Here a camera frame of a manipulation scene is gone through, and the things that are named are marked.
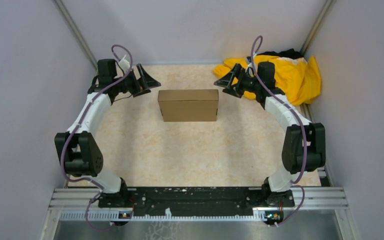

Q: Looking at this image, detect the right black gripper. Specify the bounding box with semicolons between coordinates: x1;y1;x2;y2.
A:
214;63;262;99

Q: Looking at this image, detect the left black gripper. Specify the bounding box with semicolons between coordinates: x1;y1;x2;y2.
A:
112;63;161;98

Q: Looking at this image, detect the brown cardboard box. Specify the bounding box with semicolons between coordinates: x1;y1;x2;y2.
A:
157;89;219;122

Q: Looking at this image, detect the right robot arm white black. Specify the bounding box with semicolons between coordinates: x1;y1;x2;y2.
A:
214;61;326;206

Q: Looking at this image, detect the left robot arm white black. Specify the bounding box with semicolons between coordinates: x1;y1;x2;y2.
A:
54;59;161;208

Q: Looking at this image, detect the yellow cloth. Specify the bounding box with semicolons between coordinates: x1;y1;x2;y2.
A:
213;54;322;107

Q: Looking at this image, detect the black cloth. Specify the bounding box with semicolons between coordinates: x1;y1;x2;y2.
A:
257;48;304;60

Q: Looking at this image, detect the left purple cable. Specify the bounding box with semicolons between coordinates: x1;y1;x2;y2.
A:
60;44;134;232

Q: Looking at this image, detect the purple cable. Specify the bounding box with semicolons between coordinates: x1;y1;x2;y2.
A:
250;35;309;227
60;44;134;232

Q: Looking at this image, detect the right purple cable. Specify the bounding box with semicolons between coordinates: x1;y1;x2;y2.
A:
250;35;309;227

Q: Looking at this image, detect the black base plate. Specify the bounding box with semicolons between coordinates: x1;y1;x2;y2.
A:
97;186;296;217

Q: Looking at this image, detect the aluminium frame rail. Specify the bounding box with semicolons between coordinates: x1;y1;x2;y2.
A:
49;187;349;222

